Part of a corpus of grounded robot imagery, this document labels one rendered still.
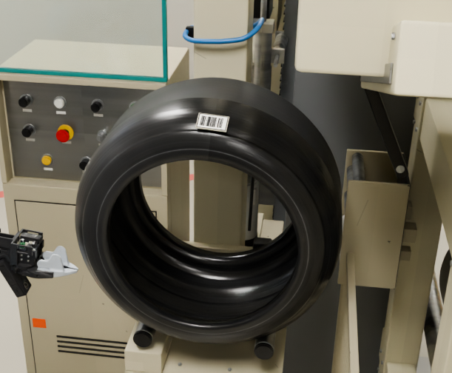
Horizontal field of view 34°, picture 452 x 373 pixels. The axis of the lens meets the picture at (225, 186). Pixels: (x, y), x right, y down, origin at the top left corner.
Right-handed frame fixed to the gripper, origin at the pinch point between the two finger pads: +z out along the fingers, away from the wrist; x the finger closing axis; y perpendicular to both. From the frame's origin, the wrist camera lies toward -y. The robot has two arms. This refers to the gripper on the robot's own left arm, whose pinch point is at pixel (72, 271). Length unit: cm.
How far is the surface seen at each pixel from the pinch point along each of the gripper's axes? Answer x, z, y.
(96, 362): 61, -7, -82
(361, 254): 20, 68, 8
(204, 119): -10, 27, 49
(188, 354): -1.6, 30.4, -16.4
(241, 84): 9, 32, 50
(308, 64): -35, 44, 71
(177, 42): 303, -29, -34
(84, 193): -9.9, 4.6, 27.5
